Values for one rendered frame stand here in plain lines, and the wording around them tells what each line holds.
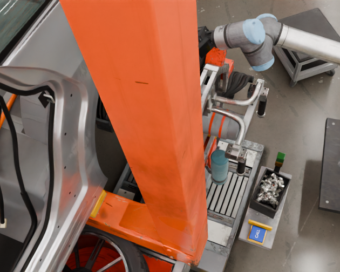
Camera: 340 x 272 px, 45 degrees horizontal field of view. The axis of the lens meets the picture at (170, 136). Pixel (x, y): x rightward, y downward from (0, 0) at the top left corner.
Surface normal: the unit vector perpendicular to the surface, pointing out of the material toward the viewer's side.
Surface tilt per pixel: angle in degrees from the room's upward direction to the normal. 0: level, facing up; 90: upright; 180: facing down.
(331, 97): 0
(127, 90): 90
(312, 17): 0
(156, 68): 90
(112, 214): 0
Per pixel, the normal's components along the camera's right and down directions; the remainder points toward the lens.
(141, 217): -0.62, -0.56
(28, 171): -0.16, -0.34
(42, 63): 0.90, 0.20
